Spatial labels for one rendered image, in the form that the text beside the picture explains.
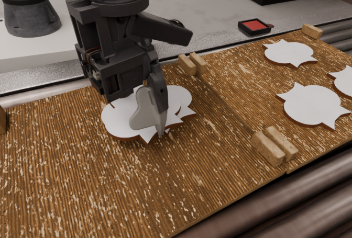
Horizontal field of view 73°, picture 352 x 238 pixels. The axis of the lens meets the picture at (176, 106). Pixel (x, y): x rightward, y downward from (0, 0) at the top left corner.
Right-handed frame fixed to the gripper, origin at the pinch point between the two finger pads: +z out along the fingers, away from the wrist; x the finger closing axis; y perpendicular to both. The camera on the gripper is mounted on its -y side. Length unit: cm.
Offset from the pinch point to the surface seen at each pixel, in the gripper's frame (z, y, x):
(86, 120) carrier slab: 3.9, 7.9, -8.2
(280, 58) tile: 2.9, -38.5, 3.1
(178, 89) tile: 1.9, -9.8, -2.5
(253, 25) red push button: 5, -52, -15
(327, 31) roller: 7, -72, 1
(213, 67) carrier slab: 3.9, -23.6, -5.4
